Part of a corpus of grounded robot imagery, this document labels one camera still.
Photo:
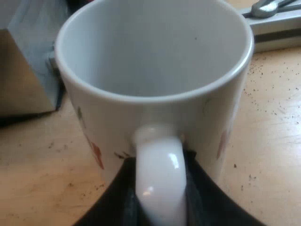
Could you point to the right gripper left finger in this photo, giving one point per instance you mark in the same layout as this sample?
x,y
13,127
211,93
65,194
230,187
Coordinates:
x,y
117,197

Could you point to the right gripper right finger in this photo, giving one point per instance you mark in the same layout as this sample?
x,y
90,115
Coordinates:
x,y
209,195

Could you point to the white mug with red and black print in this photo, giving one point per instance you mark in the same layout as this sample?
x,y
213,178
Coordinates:
x,y
152,58

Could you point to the steel espresso machine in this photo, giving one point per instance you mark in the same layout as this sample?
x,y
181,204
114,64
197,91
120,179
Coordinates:
x,y
21,75

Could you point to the metal block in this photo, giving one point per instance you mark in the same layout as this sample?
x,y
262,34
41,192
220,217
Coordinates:
x,y
35,35

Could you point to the aluminium rail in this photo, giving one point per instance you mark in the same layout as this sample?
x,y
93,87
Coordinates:
x,y
272,26

